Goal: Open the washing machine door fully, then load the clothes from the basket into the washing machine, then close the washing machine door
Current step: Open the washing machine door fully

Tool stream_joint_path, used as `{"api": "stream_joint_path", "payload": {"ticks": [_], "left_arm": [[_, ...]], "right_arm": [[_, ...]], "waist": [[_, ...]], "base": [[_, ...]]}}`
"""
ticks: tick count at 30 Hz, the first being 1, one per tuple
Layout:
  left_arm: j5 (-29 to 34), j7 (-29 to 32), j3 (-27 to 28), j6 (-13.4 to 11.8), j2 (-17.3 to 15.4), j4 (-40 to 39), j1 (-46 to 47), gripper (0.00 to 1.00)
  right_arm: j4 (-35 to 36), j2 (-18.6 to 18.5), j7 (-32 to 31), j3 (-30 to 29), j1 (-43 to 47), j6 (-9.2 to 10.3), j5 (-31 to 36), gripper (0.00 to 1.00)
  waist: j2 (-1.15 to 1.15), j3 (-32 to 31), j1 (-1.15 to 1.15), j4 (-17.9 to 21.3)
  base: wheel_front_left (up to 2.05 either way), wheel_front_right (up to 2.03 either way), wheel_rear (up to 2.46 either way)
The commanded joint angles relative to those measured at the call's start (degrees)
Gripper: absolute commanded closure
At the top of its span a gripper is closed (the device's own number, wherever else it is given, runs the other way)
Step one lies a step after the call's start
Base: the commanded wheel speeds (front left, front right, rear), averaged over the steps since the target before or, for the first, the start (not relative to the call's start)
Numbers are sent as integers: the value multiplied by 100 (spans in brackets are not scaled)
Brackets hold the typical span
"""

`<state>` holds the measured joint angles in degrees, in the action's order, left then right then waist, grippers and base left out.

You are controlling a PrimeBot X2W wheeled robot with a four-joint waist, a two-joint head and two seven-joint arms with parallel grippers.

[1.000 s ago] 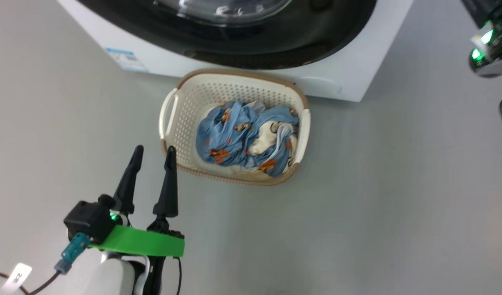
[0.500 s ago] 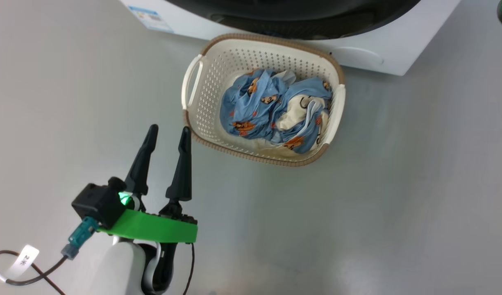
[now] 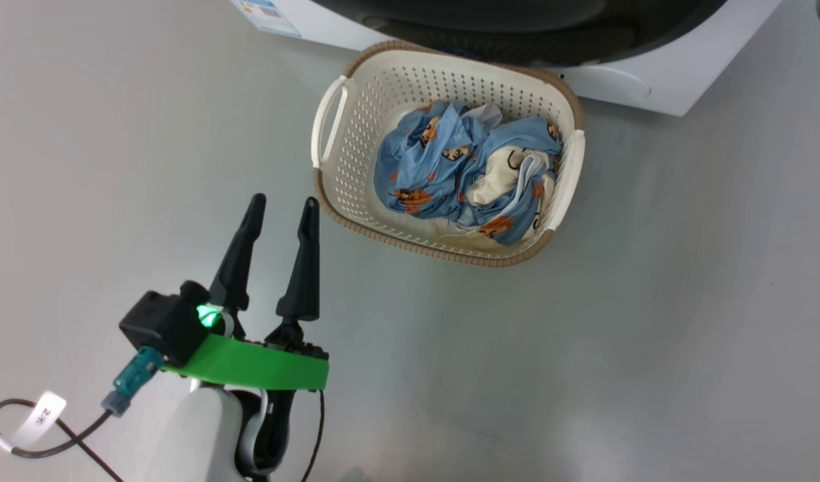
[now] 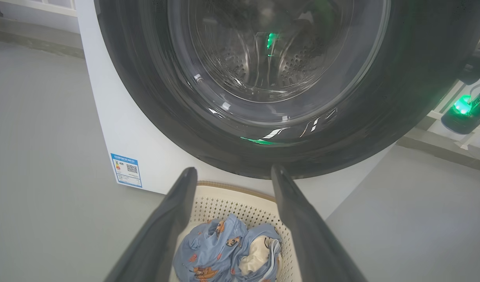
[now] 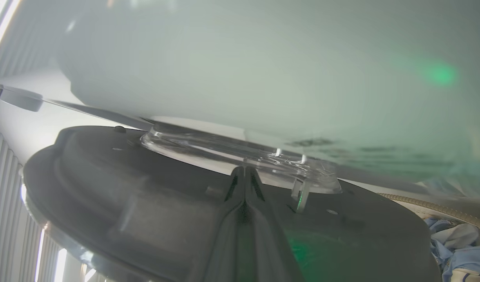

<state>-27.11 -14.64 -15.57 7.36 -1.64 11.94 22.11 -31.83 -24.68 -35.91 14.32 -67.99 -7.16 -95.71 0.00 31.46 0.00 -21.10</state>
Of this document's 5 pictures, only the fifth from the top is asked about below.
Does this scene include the cream garment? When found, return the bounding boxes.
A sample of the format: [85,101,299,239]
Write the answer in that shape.
[444,268,480,282]

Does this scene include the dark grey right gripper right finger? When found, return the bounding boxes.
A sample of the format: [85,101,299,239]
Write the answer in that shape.
[240,166,305,282]

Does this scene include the black round washing machine door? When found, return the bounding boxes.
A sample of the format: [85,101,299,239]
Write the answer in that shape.
[22,119,442,282]

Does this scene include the ceiling light strip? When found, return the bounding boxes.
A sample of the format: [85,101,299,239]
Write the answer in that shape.
[0,0,22,48]

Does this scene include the blue bear print garment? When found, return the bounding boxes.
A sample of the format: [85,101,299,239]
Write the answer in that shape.
[440,245,480,275]

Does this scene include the dark grey round fixture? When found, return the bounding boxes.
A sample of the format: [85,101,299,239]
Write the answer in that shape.
[0,84,43,112]

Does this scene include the cream perforated laundry basket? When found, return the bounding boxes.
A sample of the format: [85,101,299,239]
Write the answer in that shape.
[377,192,480,235]

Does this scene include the white vertical blinds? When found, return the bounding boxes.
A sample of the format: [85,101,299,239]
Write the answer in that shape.
[0,117,70,282]

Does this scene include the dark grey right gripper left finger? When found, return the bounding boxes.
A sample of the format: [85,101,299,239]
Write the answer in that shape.
[203,166,246,282]

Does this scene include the blue orange print garment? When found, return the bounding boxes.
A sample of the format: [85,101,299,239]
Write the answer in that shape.
[423,217,479,259]

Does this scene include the white front-load washing machine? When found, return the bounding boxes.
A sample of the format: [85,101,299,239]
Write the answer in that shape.
[58,0,480,196]

